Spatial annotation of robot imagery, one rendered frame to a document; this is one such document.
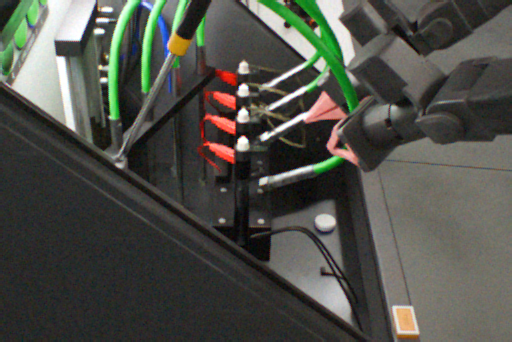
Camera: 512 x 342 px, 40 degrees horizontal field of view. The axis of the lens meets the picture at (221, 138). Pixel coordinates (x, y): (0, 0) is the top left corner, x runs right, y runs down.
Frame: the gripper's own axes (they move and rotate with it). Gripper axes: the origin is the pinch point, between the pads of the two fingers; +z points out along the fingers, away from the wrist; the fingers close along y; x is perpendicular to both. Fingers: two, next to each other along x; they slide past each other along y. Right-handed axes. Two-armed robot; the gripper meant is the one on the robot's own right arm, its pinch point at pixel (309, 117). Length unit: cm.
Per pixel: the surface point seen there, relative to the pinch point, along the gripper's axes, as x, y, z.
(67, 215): 44.2, 21.7, 5.1
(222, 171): -1.4, 0.6, 20.8
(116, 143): 11.0, 18.7, 22.1
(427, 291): -82, -101, 59
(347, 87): 16.9, 6.1, -16.0
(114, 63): 11.3, 27.9, 10.7
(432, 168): -150, -99, 58
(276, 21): -65, 3, 23
